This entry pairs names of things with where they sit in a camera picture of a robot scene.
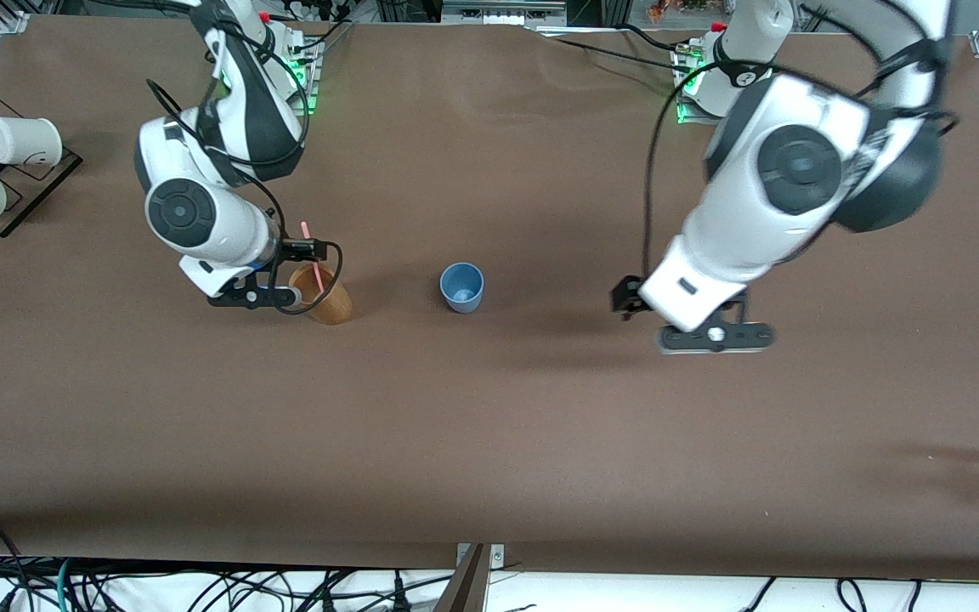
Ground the blue plastic cup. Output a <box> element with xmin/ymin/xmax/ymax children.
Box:
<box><xmin>439</xmin><ymin>262</ymin><xmax>485</xmax><ymax>315</ymax></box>

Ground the black cup rack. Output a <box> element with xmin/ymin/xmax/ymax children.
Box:
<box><xmin>0</xmin><ymin>140</ymin><xmax>84</xmax><ymax>239</ymax></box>

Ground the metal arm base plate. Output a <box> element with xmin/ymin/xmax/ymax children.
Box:
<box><xmin>286</xmin><ymin>34</ymin><xmax>322</xmax><ymax>116</ymax></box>
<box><xmin>672</xmin><ymin>47</ymin><xmax>716</xmax><ymax>127</ymax></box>

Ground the brown table cover mat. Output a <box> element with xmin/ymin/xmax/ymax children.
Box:
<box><xmin>0</xmin><ymin>15</ymin><xmax>979</xmax><ymax>583</ymax></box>

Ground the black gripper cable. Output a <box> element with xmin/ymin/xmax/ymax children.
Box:
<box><xmin>146</xmin><ymin>25</ymin><xmax>344</xmax><ymax>317</ymax></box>
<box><xmin>642</xmin><ymin>55</ymin><xmax>962</xmax><ymax>281</ymax></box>

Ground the pink straw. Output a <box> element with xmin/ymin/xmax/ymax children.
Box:
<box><xmin>300</xmin><ymin>222</ymin><xmax>326</xmax><ymax>294</ymax></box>

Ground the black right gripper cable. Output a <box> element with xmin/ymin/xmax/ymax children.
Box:
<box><xmin>146</xmin><ymin>25</ymin><xmax>344</xmax><ymax>317</ymax></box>

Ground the grey network box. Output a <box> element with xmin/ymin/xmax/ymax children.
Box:
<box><xmin>441</xmin><ymin>0</ymin><xmax>568</xmax><ymax>26</ymax></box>

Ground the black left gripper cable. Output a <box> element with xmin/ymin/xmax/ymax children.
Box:
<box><xmin>642</xmin><ymin>55</ymin><xmax>962</xmax><ymax>281</ymax></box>

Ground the grey metal bracket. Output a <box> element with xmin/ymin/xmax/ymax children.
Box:
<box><xmin>434</xmin><ymin>542</ymin><xmax>506</xmax><ymax>612</ymax></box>

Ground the white cup with printed face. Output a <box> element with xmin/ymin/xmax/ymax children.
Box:
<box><xmin>0</xmin><ymin>116</ymin><xmax>63</xmax><ymax>167</ymax></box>

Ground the black cable on table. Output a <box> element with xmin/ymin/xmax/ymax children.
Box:
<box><xmin>532</xmin><ymin>24</ymin><xmax>694</xmax><ymax>73</ymax></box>

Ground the brown wooden cup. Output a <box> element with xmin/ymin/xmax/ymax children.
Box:
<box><xmin>288</xmin><ymin>263</ymin><xmax>354</xmax><ymax>326</ymax></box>

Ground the teal cable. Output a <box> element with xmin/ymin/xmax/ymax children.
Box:
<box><xmin>54</xmin><ymin>557</ymin><xmax>76</xmax><ymax>612</ymax></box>

